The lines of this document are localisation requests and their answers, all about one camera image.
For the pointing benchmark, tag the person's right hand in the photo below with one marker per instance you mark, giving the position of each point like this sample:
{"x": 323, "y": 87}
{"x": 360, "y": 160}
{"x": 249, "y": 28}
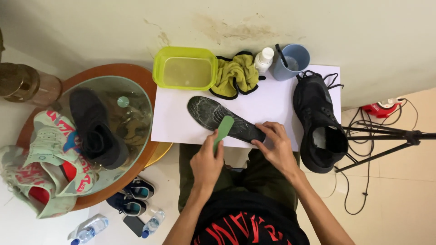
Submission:
{"x": 279, "y": 149}

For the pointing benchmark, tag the person's left hand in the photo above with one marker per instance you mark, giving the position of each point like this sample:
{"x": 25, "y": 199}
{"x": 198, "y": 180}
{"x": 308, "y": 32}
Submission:
{"x": 204, "y": 166}

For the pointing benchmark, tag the green cleaning brush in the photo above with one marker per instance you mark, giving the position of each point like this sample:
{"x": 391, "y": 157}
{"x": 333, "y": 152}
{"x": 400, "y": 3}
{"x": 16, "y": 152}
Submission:
{"x": 225, "y": 126}

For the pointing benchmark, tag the black shoe insole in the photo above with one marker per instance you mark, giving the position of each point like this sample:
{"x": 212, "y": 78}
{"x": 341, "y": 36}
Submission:
{"x": 207, "y": 112}

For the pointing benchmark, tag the olive green trousers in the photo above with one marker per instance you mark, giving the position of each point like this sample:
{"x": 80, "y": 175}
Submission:
{"x": 252, "y": 177}

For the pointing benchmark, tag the white board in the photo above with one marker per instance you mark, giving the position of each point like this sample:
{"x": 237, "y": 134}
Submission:
{"x": 269, "y": 102}

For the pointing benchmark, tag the black sneaker with laces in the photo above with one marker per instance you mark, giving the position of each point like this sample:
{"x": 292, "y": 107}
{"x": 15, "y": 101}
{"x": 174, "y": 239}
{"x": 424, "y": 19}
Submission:
{"x": 316, "y": 112}

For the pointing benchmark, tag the black shirt with red print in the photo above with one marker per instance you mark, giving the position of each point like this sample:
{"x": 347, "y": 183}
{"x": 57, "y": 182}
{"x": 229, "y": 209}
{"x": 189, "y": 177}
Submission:
{"x": 245, "y": 221}

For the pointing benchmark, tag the navy blue shoe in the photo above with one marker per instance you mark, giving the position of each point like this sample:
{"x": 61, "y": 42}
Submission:
{"x": 139, "y": 189}
{"x": 126, "y": 204}

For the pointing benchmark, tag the clear water bottle blue cap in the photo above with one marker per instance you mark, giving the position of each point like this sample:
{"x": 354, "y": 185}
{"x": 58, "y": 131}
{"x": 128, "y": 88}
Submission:
{"x": 90, "y": 229}
{"x": 153, "y": 223}

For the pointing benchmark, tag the round glass table wooden rim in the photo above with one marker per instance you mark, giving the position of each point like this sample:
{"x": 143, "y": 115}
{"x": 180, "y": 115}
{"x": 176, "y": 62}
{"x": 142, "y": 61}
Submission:
{"x": 136, "y": 129}

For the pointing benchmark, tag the blue plastic cup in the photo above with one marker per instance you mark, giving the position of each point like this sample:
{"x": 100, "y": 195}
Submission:
{"x": 293, "y": 68}

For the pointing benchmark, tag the yellow-green cloth with black edge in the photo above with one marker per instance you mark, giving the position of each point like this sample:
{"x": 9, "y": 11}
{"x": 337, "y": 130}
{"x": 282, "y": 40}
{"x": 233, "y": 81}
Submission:
{"x": 235, "y": 75}

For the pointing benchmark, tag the white plastic bottle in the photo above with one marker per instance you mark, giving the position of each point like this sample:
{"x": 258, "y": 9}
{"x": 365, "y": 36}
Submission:
{"x": 263, "y": 61}

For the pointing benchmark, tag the black phone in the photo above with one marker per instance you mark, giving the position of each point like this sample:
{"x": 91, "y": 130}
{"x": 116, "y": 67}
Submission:
{"x": 134, "y": 225}

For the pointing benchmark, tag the black toothbrush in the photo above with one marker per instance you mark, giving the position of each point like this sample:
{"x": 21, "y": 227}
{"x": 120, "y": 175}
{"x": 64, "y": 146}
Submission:
{"x": 281, "y": 54}

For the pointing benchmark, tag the lime green plastic container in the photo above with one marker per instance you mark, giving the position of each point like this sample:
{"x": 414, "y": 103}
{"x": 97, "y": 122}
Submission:
{"x": 185, "y": 69}

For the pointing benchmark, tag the pale green round disc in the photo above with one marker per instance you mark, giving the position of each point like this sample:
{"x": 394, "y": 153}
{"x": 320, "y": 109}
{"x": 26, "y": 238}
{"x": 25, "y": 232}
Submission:
{"x": 123, "y": 101}

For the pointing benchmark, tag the black tripod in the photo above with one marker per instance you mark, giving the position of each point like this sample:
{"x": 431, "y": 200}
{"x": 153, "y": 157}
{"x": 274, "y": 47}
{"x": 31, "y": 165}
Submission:
{"x": 385, "y": 134}

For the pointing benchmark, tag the black sneaker without laces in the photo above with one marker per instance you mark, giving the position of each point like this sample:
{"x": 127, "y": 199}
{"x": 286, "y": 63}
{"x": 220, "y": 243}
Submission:
{"x": 92, "y": 126}

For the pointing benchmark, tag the mint green red sneaker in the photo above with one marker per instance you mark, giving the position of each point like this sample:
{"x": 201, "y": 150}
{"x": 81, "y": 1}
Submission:
{"x": 54, "y": 143}
{"x": 41, "y": 200}

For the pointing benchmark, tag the brown glass jar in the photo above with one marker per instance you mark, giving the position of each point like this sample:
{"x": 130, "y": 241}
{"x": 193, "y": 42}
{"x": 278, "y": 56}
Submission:
{"x": 27, "y": 85}

